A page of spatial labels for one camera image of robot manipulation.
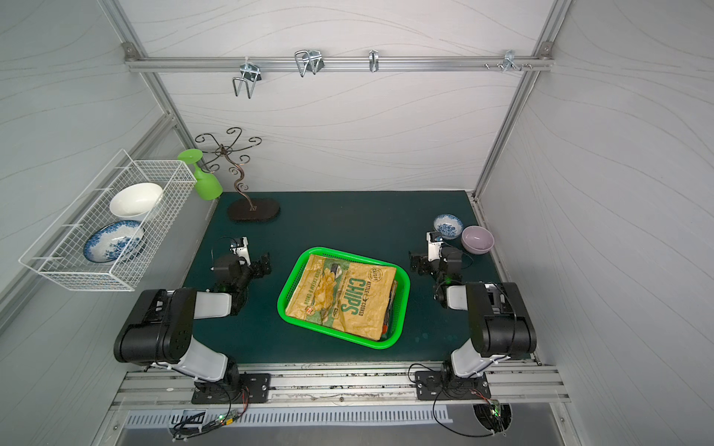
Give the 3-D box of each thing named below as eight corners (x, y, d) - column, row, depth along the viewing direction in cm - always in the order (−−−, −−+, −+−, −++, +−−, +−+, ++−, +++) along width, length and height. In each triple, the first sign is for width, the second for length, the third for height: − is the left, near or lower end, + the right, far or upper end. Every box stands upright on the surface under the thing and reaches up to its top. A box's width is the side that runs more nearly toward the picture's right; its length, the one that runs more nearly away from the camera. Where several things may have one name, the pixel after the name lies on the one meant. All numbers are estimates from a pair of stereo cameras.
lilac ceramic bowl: (463, 260, 101) (468, 251, 97) (456, 235, 109) (460, 226, 104) (493, 260, 101) (499, 251, 97) (484, 235, 109) (489, 226, 104)
